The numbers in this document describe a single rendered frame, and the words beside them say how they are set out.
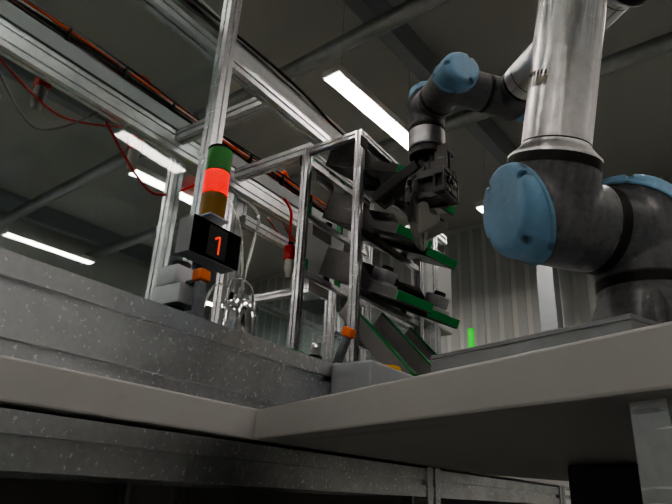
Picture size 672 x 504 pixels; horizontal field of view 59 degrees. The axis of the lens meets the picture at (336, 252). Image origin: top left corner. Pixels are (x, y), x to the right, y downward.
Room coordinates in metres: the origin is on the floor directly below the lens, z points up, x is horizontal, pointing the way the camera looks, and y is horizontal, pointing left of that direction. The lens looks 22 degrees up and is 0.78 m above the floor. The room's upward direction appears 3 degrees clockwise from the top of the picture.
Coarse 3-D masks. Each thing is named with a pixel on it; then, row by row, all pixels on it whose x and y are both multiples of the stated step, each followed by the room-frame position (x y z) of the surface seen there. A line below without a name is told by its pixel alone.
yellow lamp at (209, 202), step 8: (208, 192) 1.00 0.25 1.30; (216, 192) 1.00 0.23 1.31; (200, 200) 1.01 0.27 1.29; (208, 200) 1.00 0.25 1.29; (216, 200) 1.00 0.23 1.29; (224, 200) 1.01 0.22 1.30; (200, 208) 1.01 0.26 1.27; (208, 208) 1.00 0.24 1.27; (216, 208) 1.00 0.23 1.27; (224, 208) 1.02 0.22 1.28; (224, 216) 1.02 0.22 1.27
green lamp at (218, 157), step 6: (210, 150) 1.00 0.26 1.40; (216, 150) 1.00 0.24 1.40; (222, 150) 1.00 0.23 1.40; (228, 150) 1.01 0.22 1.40; (210, 156) 1.00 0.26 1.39; (216, 156) 1.00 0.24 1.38; (222, 156) 1.00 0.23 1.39; (228, 156) 1.01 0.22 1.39; (210, 162) 1.00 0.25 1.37; (216, 162) 1.00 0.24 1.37; (222, 162) 1.00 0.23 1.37; (228, 162) 1.01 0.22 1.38; (222, 168) 1.00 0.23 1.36; (228, 168) 1.01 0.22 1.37
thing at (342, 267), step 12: (336, 252) 1.37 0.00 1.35; (348, 252) 1.34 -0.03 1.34; (324, 264) 1.40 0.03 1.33; (336, 264) 1.37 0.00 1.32; (348, 264) 1.34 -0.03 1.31; (336, 276) 1.37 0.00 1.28; (348, 276) 1.34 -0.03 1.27; (372, 288) 1.28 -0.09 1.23; (384, 288) 1.26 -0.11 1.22; (396, 300) 1.24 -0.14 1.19; (408, 300) 1.26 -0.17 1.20; (420, 300) 1.28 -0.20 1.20
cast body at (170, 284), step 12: (180, 264) 0.82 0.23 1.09; (168, 276) 0.81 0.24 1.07; (180, 276) 0.81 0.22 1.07; (156, 288) 0.83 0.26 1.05; (168, 288) 0.81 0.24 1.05; (180, 288) 0.80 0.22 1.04; (192, 288) 0.81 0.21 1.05; (156, 300) 0.82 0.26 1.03; (168, 300) 0.81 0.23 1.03; (180, 300) 0.80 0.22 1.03; (192, 300) 0.82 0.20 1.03
